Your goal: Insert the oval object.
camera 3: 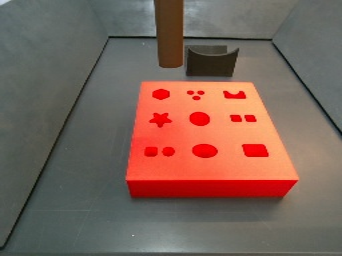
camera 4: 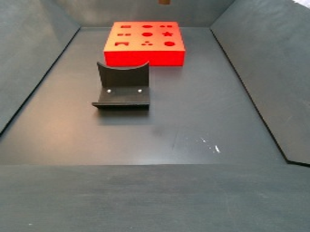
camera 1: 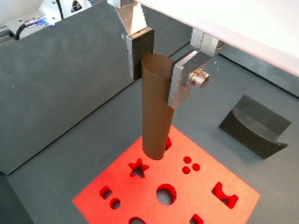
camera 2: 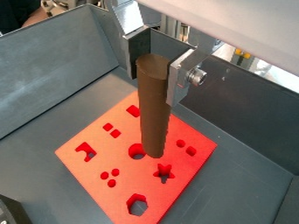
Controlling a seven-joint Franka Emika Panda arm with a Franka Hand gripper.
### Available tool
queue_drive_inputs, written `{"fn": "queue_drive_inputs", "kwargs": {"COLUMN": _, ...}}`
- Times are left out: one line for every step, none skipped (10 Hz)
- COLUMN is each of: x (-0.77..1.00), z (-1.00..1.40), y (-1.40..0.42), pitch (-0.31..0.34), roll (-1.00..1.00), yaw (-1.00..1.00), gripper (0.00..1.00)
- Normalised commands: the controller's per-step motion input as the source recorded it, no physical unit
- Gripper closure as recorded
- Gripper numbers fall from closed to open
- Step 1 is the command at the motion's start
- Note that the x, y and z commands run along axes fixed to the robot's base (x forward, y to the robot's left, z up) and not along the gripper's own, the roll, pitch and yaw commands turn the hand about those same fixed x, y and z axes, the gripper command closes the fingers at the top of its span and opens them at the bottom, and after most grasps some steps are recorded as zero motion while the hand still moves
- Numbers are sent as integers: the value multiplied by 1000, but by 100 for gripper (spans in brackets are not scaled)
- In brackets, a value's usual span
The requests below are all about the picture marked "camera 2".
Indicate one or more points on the black box corner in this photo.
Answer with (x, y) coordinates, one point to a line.
(12, 213)

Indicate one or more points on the red shape-hole plate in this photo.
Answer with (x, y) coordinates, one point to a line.
(133, 186)

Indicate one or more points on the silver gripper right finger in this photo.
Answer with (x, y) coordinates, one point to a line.
(184, 71)

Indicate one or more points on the grey metal tray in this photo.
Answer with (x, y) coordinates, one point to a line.
(56, 88)

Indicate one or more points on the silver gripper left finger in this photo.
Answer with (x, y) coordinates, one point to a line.
(133, 32)

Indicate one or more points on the person in dark shirt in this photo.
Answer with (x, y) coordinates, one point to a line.
(20, 13)

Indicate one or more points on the brown oval rod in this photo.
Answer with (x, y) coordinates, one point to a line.
(150, 74)

